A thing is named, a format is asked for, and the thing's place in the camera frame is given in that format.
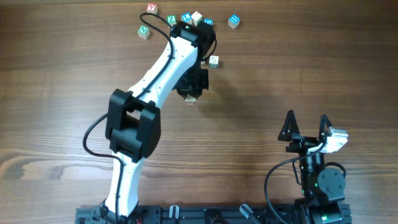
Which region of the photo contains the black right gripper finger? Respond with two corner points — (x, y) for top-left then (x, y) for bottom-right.
(277, 110), (300, 141)
(318, 114), (332, 140)

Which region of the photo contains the red picture wooden block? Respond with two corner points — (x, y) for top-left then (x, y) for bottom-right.
(185, 96), (197, 105)

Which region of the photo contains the green sided wooden block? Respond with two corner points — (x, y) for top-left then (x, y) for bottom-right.
(208, 55), (219, 68)

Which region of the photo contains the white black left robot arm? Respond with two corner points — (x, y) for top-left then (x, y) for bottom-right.
(100, 21), (216, 223)

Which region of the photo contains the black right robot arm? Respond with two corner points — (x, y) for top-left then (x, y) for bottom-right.
(278, 110), (348, 223)

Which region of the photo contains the blue D wooden block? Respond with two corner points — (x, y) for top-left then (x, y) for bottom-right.
(204, 19), (213, 26)

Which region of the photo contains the plain top wooden block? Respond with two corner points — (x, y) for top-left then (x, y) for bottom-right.
(191, 11), (203, 26)

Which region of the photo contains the blue L wooden block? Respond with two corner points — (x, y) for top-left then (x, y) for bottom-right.
(181, 12), (193, 24)

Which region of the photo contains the green Z wooden block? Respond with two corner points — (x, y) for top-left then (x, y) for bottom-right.
(167, 15), (177, 27)

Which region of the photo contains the green N wooden block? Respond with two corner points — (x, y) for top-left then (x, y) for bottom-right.
(137, 25), (150, 39)

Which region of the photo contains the blue lone wooden block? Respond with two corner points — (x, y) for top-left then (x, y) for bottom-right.
(228, 14), (240, 29)

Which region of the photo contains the red Y wooden block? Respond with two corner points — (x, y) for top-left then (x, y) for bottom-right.
(146, 2), (158, 14)

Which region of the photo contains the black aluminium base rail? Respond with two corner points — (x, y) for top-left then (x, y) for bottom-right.
(75, 203), (353, 224)

